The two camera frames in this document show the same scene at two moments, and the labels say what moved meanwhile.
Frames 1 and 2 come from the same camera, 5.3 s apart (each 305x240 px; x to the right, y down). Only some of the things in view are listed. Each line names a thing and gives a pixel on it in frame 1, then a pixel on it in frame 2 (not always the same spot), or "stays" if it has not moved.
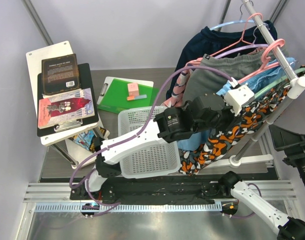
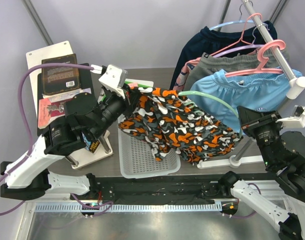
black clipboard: (86, 82) stays
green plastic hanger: (259, 93) to (194, 93)
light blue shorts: (193, 140) to (262, 91)
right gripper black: (293, 145) to (249, 119)
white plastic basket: (159, 160) stays
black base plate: (176, 190) stays
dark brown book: (59, 74) stays
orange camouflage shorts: (224, 133) to (171, 124)
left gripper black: (232, 120) to (127, 103)
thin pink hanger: (236, 43) stays
